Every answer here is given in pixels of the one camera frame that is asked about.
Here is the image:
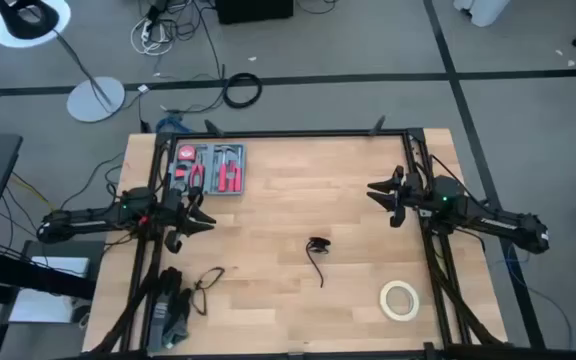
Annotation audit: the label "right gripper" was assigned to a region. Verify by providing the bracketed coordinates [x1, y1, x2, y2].
[366, 166, 437, 229]

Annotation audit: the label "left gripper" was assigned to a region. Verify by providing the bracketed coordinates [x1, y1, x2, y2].
[160, 187, 218, 255]

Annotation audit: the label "black cord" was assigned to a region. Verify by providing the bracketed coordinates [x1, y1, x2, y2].
[305, 239, 325, 289]

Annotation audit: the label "grey tool case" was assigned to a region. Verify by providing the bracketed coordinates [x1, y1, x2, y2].
[167, 143, 247, 196]

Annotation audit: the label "black grey work glove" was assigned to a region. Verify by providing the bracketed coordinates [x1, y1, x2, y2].
[146, 266, 184, 353]
[165, 287, 193, 349]

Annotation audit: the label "masking tape roll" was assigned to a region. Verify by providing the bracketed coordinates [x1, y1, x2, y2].
[379, 279, 421, 323]

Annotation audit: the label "white sheet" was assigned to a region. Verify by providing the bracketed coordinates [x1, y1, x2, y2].
[8, 256, 92, 324]

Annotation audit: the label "grey disc floor stand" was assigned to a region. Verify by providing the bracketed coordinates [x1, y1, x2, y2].
[52, 27, 127, 124]

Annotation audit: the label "black support beam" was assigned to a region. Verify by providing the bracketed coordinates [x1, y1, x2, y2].
[0, 248, 97, 301]

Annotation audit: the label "white plastic object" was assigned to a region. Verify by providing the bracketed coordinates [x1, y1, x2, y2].
[452, 0, 512, 28]

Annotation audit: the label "black floor box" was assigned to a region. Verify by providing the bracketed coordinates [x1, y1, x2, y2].
[215, 0, 295, 25]

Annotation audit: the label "red-handled pliers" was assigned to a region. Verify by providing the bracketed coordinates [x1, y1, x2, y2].
[189, 162, 207, 194]

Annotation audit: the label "red-handled hammer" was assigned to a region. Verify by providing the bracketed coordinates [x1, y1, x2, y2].
[216, 146, 233, 194]

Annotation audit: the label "red-handled screwdriver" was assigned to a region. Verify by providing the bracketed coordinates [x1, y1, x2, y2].
[231, 159, 244, 194]

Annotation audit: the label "black lanyard loop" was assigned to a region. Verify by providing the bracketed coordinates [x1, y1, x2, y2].
[191, 266, 227, 317]

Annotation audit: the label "black frame bracket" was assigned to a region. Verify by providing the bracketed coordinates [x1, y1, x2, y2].
[203, 118, 225, 138]
[367, 114, 387, 137]

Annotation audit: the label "blue cable bundle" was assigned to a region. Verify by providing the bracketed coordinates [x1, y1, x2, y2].
[155, 114, 189, 135]

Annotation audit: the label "coiled black floor cable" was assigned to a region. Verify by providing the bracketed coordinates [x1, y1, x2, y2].
[222, 72, 264, 110]

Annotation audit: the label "long blue floor cable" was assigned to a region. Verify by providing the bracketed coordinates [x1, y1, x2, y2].
[497, 243, 574, 351]

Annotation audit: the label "yellow floor cable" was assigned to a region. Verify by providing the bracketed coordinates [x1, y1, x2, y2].
[10, 172, 55, 211]

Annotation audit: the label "white cable bundle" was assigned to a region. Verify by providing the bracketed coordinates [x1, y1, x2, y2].
[130, 17, 175, 57]

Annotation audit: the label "tangled black floor cables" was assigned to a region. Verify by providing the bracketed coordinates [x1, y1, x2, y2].
[137, 0, 227, 116]

